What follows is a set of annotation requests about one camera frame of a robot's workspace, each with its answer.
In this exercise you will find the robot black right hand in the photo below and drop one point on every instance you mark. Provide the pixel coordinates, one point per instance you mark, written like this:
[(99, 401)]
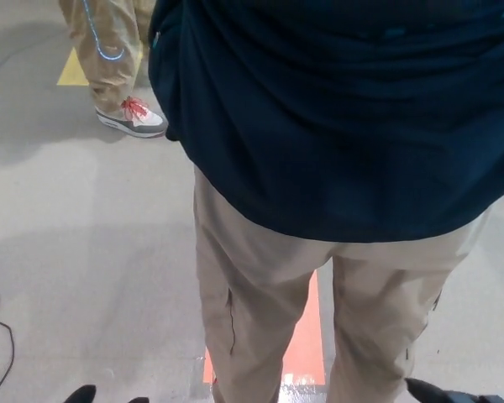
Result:
[(424, 392)]

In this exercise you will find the dark navy blue coat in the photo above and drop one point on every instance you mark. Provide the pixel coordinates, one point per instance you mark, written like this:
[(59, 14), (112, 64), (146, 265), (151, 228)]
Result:
[(340, 126)]

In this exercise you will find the person's beige trousers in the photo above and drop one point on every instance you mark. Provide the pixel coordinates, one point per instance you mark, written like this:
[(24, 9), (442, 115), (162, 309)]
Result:
[(256, 273)]

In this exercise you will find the orange rectangular floor marker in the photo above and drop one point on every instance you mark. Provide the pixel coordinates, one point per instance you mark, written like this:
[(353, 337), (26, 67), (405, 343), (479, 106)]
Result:
[(308, 327)]

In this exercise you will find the grey white sneaker red laces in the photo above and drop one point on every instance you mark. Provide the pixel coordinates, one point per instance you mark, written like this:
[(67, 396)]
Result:
[(138, 121)]

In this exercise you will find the bystander khaki trousers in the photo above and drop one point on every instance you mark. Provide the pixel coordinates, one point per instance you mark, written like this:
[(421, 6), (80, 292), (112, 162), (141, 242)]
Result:
[(109, 75)]

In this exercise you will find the yellow floor tape marking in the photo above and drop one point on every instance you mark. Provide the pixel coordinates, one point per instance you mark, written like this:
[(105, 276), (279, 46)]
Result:
[(72, 71)]

